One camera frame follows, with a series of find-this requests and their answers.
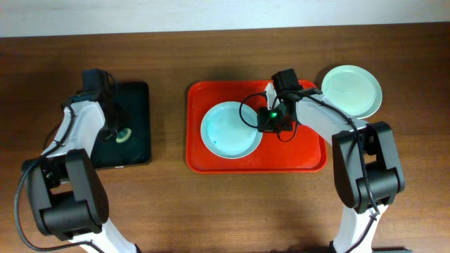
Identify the black plastic tray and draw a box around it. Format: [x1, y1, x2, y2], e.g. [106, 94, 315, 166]
[91, 82, 151, 169]

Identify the red plastic tray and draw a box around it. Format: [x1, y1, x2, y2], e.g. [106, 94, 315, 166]
[186, 80, 327, 174]

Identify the light blue plate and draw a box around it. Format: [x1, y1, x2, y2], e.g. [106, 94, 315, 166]
[200, 101, 263, 160]

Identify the green yellow sponge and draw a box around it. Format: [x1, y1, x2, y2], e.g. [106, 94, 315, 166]
[115, 128, 131, 143]

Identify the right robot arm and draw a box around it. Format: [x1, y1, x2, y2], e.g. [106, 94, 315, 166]
[257, 69, 405, 252]

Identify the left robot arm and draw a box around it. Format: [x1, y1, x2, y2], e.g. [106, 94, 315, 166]
[14, 69, 140, 253]

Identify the mint green plate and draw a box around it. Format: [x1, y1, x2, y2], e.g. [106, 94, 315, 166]
[321, 65, 383, 119]

